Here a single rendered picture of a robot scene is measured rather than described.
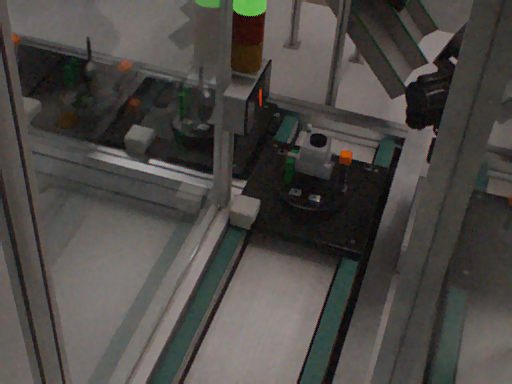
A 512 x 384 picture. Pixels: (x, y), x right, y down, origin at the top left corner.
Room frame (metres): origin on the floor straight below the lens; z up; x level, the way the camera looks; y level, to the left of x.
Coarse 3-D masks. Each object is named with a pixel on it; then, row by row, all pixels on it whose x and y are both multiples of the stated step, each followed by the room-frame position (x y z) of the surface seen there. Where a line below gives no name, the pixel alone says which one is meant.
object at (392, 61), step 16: (336, 0) 1.44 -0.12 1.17; (352, 0) 1.51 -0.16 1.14; (368, 0) 1.54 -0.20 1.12; (336, 16) 1.44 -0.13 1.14; (352, 16) 1.42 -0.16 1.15; (368, 16) 1.51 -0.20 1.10; (384, 16) 1.53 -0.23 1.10; (352, 32) 1.42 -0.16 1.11; (368, 32) 1.41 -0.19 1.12; (384, 32) 1.51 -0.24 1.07; (400, 32) 1.51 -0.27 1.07; (368, 48) 1.41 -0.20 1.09; (384, 48) 1.47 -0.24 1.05; (400, 48) 1.51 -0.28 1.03; (416, 48) 1.49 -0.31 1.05; (368, 64) 1.40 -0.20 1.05; (384, 64) 1.39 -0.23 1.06; (400, 64) 1.47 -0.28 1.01; (416, 64) 1.49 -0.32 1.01; (384, 80) 1.39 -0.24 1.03; (400, 80) 1.37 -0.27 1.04
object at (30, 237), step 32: (0, 0) 0.50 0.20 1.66; (0, 32) 0.50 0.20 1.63; (0, 64) 0.49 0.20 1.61; (0, 96) 0.48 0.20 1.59; (0, 128) 0.48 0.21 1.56; (0, 160) 0.49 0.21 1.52; (32, 160) 0.51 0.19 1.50; (0, 192) 0.49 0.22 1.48; (32, 192) 0.50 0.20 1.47; (0, 224) 0.49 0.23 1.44; (32, 224) 0.50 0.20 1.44; (32, 256) 0.49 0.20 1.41; (32, 288) 0.48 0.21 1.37; (32, 320) 0.50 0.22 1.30; (32, 352) 0.49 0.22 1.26; (64, 352) 0.51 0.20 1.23
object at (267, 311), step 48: (336, 144) 1.30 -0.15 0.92; (384, 144) 1.28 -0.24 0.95; (240, 240) 0.98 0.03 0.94; (192, 288) 0.85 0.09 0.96; (240, 288) 0.89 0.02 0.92; (288, 288) 0.90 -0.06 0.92; (336, 288) 0.88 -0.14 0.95; (192, 336) 0.76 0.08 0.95; (240, 336) 0.79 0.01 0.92; (288, 336) 0.80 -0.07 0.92; (336, 336) 0.81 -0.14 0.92
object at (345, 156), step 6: (342, 150) 1.09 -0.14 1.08; (348, 150) 1.09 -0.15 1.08; (336, 156) 1.09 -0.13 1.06; (342, 156) 1.07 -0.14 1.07; (348, 156) 1.07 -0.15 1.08; (336, 162) 1.08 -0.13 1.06; (342, 162) 1.07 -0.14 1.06; (348, 162) 1.07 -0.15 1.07; (342, 168) 1.07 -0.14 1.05; (342, 174) 1.07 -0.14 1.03; (342, 180) 1.07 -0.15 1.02; (342, 186) 1.07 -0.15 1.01
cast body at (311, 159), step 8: (312, 136) 1.10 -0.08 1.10; (320, 136) 1.10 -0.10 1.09; (304, 144) 1.08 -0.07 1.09; (312, 144) 1.08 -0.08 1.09; (320, 144) 1.08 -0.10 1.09; (328, 144) 1.09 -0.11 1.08; (288, 152) 1.11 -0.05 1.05; (304, 152) 1.08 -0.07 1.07; (312, 152) 1.07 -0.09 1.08; (320, 152) 1.07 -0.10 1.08; (328, 152) 1.09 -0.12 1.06; (296, 160) 1.08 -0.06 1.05; (304, 160) 1.08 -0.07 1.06; (312, 160) 1.07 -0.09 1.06; (320, 160) 1.07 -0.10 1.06; (328, 160) 1.08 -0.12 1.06; (296, 168) 1.08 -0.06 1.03; (304, 168) 1.08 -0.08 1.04; (312, 168) 1.07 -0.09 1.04; (320, 168) 1.07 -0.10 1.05; (328, 168) 1.07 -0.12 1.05; (320, 176) 1.07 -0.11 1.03; (328, 176) 1.07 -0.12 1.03
